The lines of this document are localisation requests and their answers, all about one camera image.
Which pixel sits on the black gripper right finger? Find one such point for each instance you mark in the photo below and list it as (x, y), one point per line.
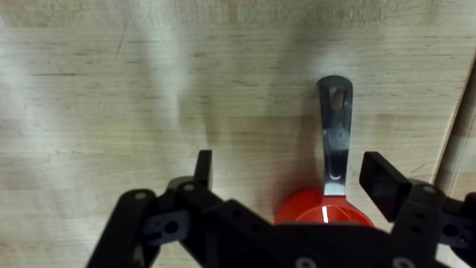
(384, 183)

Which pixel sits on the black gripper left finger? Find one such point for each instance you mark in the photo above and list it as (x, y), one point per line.
(203, 169)

